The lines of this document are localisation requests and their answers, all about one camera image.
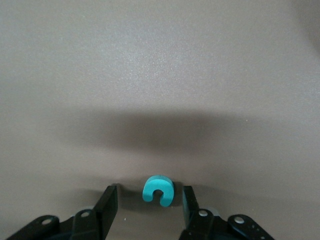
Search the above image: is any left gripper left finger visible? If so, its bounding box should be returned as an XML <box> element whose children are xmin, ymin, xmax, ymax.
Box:
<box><xmin>4</xmin><ymin>184</ymin><xmax>118</xmax><ymax>240</ymax></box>

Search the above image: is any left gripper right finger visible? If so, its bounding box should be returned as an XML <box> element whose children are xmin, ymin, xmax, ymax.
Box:
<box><xmin>178</xmin><ymin>185</ymin><xmax>272</xmax><ymax>240</ymax></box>

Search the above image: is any teal foam letter c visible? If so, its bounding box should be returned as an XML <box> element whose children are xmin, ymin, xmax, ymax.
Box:
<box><xmin>141</xmin><ymin>174</ymin><xmax>174</xmax><ymax>208</ymax></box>

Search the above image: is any brown table cover mat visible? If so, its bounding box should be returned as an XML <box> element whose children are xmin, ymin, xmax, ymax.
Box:
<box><xmin>0</xmin><ymin>0</ymin><xmax>320</xmax><ymax>240</ymax></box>

